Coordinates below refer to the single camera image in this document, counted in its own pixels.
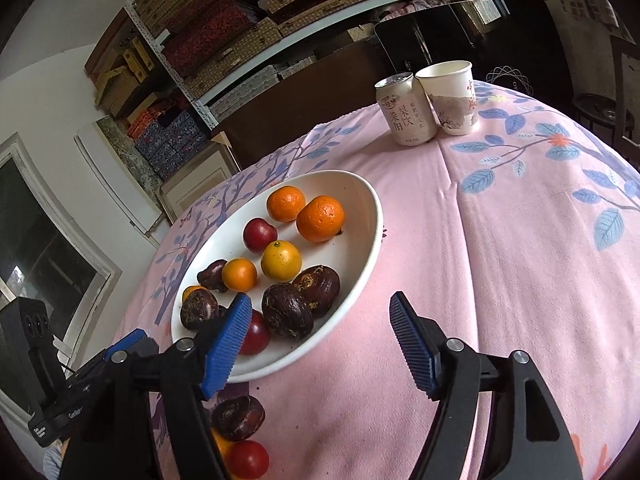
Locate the orange mandarin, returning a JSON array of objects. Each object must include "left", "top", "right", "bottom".
[{"left": 181, "top": 285, "right": 207, "bottom": 303}]

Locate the large red plum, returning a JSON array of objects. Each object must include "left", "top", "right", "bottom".
[{"left": 240, "top": 310, "right": 271, "bottom": 356}]

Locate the yellow-orange fruit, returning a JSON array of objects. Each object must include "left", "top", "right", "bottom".
[{"left": 212, "top": 428, "right": 234, "bottom": 460}]

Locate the orange fruit pile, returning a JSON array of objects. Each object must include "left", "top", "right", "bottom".
[{"left": 221, "top": 258, "right": 258, "bottom": 292}]

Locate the large dark water chestnut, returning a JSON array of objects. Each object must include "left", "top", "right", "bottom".
[{"left": 262, "top": 283, "right": 314, "bottom": 340}]

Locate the small orange fruit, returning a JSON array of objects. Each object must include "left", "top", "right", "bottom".
[{"left": 260, "top": 240, "right": 303, "bottom": 282}]

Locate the rough-topped dark chestnut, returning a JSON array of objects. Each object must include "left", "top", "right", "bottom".
[{"left": 292, "top": 266, "right": 341, "bottom": 318}]

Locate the dark elongated chestnut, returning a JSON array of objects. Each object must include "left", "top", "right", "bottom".
[{"left": 180, "top": 289, "right": 219, "bottom": 330}]

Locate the dark chestnut pile right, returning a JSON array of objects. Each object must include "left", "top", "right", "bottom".
[{"left": 212, "top": 396, "right": 266, "bottom": 442}]

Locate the dark chestnut on plate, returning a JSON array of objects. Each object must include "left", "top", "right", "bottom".
[{"left": 196, "top": 259, "right": 228, "bottom": 292}]

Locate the small red plum pile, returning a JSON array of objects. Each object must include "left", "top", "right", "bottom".
[{"left": 226, "top": 440, "right": 270, "bottom": 479}]

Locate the small red plum on plate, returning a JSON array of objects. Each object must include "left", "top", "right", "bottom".
[{"left": 243, "top": 218, "right": 278, "bottom": 254}]

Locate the cardboard framed panel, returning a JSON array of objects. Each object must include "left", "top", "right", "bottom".
[{"left": 155, "top": 131, "right": 240, "bottom": 223}]

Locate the white oval plate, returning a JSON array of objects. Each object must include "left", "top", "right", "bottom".
[{"left": 170, "top": 169, "right": 385, "bottom": 385}]

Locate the orange mandarin plate far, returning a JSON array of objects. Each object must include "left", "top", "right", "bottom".
[{"left": 266, "top": 185, "right": 306, "bottom": 223}]

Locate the orange mandarin plate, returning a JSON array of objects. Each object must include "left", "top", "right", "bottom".
[
  {"left": 266, "top": 185, "right": 306, "bottom": 223},
  {"left": 296, "top": 195, "right": 346, "bottom": 244}
]

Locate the orange mandarin plate right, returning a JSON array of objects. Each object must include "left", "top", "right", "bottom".
[{"left": 296, "top": 195, "right": 346, "bottom": 244}]

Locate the pink deer-print tablecloth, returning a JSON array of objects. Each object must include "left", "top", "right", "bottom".
[{"left": 119, "top": 84, "right": 639, "bottom": 479}]

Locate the shelf with boxes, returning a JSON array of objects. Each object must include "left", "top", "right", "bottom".
[{"left": 81, "top": 0, "right": 532, "bottom": 181}]

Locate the dark wooden cabinet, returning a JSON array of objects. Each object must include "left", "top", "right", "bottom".
[{"left": 212, "top": 38, "right": 393, "bottom": 169}]

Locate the white paper cup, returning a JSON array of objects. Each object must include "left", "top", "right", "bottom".
[{"left": 416, "top": 61, "right": 477, "bottom": 136}]

